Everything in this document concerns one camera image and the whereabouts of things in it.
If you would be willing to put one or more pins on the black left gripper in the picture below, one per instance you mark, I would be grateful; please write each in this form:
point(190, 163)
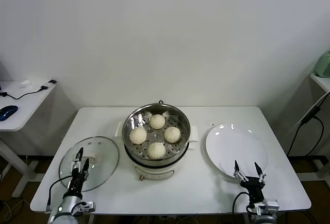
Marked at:
point(77, 181)

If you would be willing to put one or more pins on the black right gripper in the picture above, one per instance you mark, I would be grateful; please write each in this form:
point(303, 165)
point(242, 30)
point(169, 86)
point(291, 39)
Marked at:
point(254, 186)

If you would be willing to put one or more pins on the white steamed baozi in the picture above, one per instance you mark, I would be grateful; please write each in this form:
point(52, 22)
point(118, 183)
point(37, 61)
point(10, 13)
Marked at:
point(157, 121)
point(138, 135)
point(172, 134)
point(156, 151)

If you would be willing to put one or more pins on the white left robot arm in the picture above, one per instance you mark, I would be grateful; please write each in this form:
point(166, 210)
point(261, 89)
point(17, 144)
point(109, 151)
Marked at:
point(64, 212)

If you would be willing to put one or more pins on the stainless steel steamer pot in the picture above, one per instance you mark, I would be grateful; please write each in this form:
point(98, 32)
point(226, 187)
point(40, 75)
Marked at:
point(154, 173)

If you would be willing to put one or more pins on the stainless steel steamer basket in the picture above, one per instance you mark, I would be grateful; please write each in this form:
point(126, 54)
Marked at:
point(154, 137)

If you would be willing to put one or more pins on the white round plate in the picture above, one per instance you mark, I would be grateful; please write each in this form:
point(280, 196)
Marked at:
point(237, 146)

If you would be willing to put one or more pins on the white side desk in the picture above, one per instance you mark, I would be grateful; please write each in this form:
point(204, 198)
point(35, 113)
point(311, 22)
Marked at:
point(28, 110)

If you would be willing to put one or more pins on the black power adapter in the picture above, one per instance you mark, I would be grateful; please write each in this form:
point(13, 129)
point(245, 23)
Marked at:
point(310, 114)

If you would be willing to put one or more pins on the small black device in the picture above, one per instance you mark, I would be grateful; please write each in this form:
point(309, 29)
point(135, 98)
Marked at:
point(52, 81)

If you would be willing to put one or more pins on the blue computer mouse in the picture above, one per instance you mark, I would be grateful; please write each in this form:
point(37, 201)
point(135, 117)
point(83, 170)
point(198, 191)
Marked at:
point(8, 112)

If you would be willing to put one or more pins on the small white case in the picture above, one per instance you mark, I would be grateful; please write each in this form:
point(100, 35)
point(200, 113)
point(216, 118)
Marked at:
point(25, 83)

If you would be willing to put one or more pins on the white desk with green appliance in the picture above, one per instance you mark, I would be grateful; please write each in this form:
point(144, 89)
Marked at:
point(321, 81)

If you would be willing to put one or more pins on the green appliance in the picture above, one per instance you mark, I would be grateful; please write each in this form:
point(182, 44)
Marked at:
point(324, 65)

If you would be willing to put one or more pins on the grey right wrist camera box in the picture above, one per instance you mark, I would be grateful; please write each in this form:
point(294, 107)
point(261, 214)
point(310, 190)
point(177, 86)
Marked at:
point(268, 206)

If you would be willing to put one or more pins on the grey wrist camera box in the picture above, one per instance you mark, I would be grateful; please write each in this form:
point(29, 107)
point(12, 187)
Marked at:
point(268, 206)
point(86, 206)

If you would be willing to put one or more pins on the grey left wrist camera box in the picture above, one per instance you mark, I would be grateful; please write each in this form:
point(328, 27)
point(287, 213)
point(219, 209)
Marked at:
point(86, 206)

